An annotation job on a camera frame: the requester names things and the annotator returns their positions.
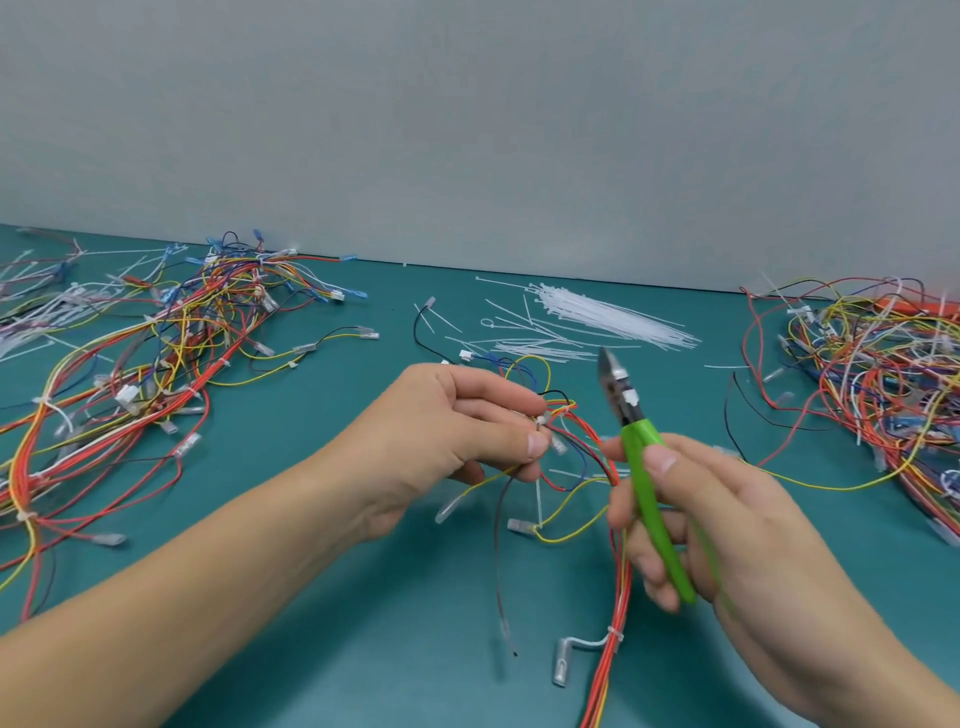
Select person's left hand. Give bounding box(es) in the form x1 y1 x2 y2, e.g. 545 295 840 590
327 363 554 544

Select person's right hand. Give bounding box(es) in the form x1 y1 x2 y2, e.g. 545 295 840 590
599 433 895 705

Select person's right forearm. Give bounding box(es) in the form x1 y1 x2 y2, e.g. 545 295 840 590
757 600 960 728

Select tangle of white ties and wires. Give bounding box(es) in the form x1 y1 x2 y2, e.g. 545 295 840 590
0 227 102 363

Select large pile of wire harnesses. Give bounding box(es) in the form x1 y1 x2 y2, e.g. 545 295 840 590
0 228 381 625

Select scattered loose tie offcuts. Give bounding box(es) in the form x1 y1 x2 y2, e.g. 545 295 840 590
414 275 646 366

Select green-handled wire cutters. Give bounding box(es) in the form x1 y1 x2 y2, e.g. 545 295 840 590
597 346 725 609

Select person's left forearm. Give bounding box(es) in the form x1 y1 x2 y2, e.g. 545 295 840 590
0 448 376 728

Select tangle of wires with orange cable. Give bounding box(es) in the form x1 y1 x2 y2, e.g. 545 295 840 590
722 273 960 550

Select multicoloured wire harness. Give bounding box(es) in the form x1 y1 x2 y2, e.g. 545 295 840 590
434 354 640 728

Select bundle of white cable ties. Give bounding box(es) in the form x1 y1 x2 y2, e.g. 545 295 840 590
528 281 703 353

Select black wire with clear connector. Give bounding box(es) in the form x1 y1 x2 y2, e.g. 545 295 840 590
413 296 460 367

